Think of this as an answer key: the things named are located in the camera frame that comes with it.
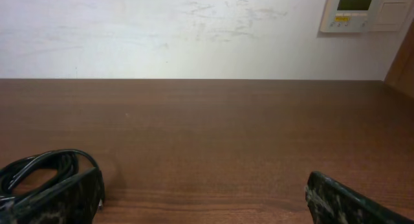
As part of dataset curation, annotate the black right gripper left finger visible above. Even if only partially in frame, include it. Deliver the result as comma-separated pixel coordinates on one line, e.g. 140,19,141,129
1,168,105,224

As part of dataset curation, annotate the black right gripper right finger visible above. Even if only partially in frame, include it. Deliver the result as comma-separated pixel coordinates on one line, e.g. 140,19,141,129
305,171,413,224

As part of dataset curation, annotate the black USB cable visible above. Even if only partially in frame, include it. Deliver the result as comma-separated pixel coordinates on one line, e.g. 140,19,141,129
0,148,105,212

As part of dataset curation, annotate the wooden side panel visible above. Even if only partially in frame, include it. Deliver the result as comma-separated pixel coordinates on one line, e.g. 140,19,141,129
384,22,414,98

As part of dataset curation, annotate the white wall control panel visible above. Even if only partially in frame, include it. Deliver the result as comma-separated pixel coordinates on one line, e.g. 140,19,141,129
320,0,381,34

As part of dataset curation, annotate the white wall switch plate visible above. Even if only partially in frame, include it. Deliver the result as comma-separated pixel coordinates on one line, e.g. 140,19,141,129
369,0,413,32

